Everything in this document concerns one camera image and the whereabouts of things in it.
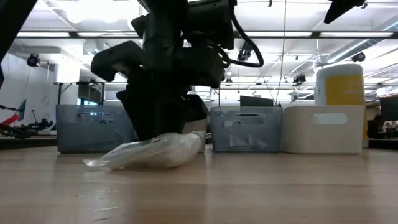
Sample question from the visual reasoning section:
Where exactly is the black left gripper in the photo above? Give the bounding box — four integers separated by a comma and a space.
90, 14, 226, 141

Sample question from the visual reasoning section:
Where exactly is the clear vanity pack bag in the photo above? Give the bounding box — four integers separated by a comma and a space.
83, 130, 206, 171

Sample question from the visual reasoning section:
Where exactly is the black ceiling spotlight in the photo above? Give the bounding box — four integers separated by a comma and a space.
292, 73, 307, 85
351, 51, 367, 63
236, 42, 254, 62
26, 53, 41, 68

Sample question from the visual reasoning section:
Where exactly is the dark translucent plastic bin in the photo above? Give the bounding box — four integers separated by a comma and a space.
210, 106, 284, 153
55, 104, 137, 154

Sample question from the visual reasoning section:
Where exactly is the yellow canister with white lid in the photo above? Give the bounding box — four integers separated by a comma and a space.
313, 63, 369, 149

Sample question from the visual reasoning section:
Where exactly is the black computer monitor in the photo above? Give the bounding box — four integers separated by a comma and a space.
379, 95, 398, 122
239, 95, 275, 108

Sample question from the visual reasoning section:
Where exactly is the blue lit screen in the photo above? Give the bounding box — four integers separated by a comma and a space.
77, 98, 100, 106

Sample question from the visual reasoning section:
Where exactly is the white plastic bin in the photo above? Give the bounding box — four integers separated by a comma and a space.
280, 105, 365, 155

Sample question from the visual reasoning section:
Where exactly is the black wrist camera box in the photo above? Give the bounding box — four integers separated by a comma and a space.
186, 0, 237, 50

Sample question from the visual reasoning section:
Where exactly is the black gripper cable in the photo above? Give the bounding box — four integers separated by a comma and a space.
228, 9, 265, 68

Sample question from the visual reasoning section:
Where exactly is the black metal table frame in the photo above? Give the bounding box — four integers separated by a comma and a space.
53, 81, 106, 106

